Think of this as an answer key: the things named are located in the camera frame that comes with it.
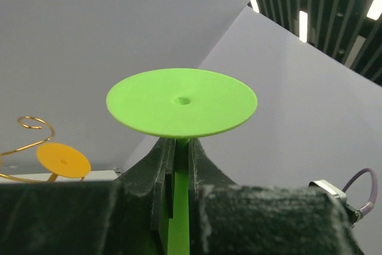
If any green wine glass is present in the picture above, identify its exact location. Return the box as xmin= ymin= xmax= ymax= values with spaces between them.
xmin=106 ymin=68 xmax=257 ymax=254

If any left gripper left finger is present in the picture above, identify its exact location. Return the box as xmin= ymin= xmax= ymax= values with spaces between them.
xmin=1 ymin=139 xmax=175 ymax=254

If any gold wire wine glass rack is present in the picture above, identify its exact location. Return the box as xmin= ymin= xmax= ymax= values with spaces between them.
xmin=0 ymin=116 xmax=87 ymax=184

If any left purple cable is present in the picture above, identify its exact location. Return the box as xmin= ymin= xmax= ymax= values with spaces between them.
xmin=343 ymin=167 xmax=376 ymax=217

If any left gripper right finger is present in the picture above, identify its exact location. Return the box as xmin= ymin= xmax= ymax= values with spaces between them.
xmin=188 ymin=139 xmax=362 ymax=254

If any orange wine glass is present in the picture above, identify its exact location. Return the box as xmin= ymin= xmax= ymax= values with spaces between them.
xmin=36 ymin=143 xmax=91 ymax=182

